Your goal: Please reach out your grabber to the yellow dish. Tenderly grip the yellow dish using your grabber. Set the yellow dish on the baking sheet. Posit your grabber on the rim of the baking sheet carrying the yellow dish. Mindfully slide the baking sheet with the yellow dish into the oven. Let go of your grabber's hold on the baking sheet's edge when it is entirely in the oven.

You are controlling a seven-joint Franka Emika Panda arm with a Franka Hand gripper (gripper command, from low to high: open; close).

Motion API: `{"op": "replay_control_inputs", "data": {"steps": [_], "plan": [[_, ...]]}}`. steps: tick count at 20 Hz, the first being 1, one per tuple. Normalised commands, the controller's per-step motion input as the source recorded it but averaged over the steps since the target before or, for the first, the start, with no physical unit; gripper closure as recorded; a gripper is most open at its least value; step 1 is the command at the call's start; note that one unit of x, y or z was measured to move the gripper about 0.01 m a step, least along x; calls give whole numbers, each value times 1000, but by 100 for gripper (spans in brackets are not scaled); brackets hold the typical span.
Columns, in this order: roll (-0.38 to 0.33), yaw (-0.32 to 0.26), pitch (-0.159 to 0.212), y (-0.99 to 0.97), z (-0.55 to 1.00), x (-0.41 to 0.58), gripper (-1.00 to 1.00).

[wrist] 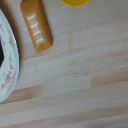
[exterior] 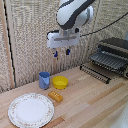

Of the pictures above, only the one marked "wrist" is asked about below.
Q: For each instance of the orange butter box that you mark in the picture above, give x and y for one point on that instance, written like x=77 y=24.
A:
x=36 y=25

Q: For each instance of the white floral rim plate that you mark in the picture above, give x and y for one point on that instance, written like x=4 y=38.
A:
x=10 y=63

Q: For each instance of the yellow bowl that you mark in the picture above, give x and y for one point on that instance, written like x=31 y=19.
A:
x=75 y=2

